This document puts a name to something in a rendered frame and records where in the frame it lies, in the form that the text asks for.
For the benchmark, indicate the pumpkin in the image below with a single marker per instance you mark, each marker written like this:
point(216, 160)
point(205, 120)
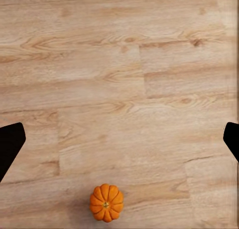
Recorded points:
point(106, 203)

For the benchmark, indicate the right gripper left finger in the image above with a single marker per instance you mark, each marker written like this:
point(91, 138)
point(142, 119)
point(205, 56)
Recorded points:
point(12, 138)

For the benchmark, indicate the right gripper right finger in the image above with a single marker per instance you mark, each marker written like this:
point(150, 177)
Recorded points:
point(231, 138)

